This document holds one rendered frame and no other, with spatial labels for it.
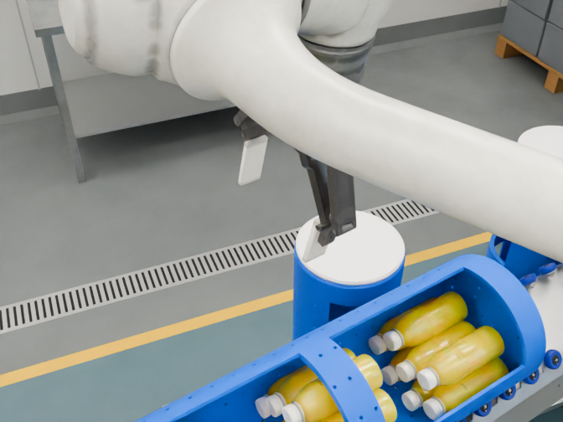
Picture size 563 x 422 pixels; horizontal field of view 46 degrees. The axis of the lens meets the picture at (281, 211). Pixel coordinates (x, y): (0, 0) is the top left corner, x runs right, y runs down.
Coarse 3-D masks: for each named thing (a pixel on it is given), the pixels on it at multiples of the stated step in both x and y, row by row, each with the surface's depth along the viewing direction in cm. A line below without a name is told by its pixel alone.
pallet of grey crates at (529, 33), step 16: (512, 0) 453; (528, 0) 438; (544, 0) 424; (560, 0) 412; (512, 16) 456; (528, 16) 442; (544, 16) 428; (560, 16) 416; (512, 32) 460; (528, 32) 446; (544, 32) 432; (560, 32) 418; (496, 48) 479; (512, 48) 473; (528, 48) 450; (544, 48) 435; (560, 48) 421; (544, 64) 438; (560, 64) 425; (560, 80) 431
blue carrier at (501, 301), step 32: (480, 256) 137; (416, 288) 130; (448, 288) 150; (480, 288) 141; (512, 288) 129; (352, 320) 124; (384, 320) 145; (480, 320) 145; (512, 320) 136; (288, 352) 119; (320, 352) 117; (384, 352) 146; (512, 352) 139; (544, 352) 131; (224, 384) 113; (256, 384) 131; (352, 384) 112; (384, 384) 143; (512, 384) 131; (160, 416) 109; (192, 416) 124; (224, 416) 129; (256, 416) 132; (352, 416) 110; (416, 416) 137; (448, 416) 121
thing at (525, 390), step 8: (544, 368) 149; (560, 368) 152; (544, 376) 149; (552, 376) 150; (520, 384) 146; (528, 384) 147; (536, 384) 148; (544, 384) 149; (520, 392) 146; (528, 392) 147; (496, 400) 143; (504, 400) 144; (512, 400) 145; (520, 400) 146; (496, 408) 143; (504, 408) 144; (472, 416) 140; (488, 416) 142; (496, 416) 143
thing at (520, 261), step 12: (492, 240) 231; (504, 240) 240; (492, 252) 226; (504, 252) 246; (516, 252) 214; (528, 252) 212; (504, 264) 222; (516, 264) 217; (528, 264) 214; (540, 264) 212; (516, 276) 219
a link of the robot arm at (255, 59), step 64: (64, 0) 44; (128, 0) 41; (192, 0) 41; (256, 0) 42; (128, 64) 44; (192, 64) 43; (256, 64) 41; (320, 64) 41; (320, 128) 40; (384, 128) 39; (448, 128) 39; (448, 192) 39; (512, 192) 38
